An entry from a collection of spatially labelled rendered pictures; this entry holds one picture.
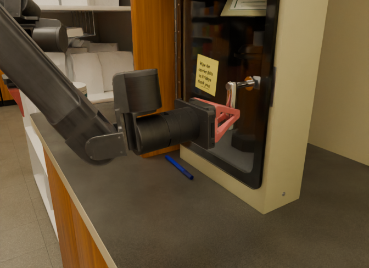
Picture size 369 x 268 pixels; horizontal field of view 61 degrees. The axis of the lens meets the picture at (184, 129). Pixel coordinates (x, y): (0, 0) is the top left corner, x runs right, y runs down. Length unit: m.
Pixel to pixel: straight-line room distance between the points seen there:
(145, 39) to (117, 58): 0.98
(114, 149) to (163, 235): 0.22
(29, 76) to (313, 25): 0.46
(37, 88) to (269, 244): 0.45
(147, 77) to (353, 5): 0.67
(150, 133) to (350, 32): 0.68
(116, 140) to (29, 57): 0.16
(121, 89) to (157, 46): 0.39
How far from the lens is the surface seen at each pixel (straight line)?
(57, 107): 0.45
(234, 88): 0.56
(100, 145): 0.45
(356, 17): 0.98
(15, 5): 0.81
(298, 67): 0.60
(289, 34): 0.57
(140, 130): 0.46
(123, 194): 0.73
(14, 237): 2.34
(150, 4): 0.82
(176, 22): 0.79
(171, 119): 0.48
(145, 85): 0.45
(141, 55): 0.81
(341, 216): 0.72
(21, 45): 0.46
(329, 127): 1.04
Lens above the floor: 1.32
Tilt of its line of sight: 20 degrees down
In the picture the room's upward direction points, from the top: straight up
